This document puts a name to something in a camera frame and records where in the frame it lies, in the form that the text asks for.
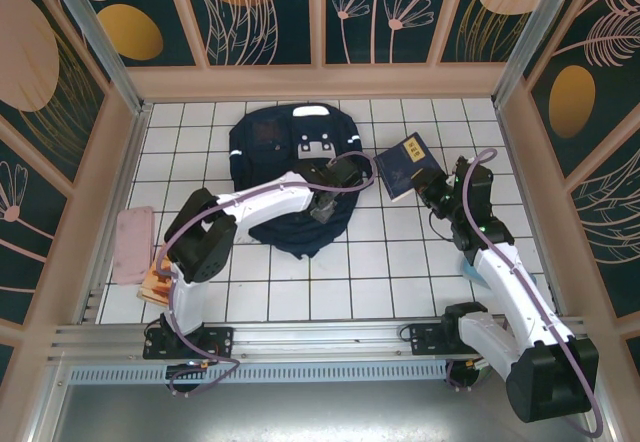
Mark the aluminium mounting rail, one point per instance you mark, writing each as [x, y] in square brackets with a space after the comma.
[325, 337]

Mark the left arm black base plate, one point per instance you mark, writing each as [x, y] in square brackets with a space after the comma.
[220, 342]

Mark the orange book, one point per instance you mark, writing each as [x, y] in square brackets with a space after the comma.
[152, 287]

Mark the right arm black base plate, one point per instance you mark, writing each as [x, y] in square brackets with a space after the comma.
[425, 334]

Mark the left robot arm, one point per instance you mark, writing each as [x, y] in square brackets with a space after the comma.
[265, 202]

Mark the aluminium frame post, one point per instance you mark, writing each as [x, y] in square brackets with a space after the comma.
[97, 42]
[535, 37]

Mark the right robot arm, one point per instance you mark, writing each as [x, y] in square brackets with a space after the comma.
[520, 292]

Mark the light blue plastic box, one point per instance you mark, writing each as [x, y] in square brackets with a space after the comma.
[472, 272]

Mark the grey metal sheet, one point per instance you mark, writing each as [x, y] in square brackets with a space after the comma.
[320, 412]

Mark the navy blue backpack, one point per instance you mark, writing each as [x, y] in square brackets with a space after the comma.
[270, 132]

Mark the navy book yellow label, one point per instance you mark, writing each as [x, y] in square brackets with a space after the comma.
[400, 167]

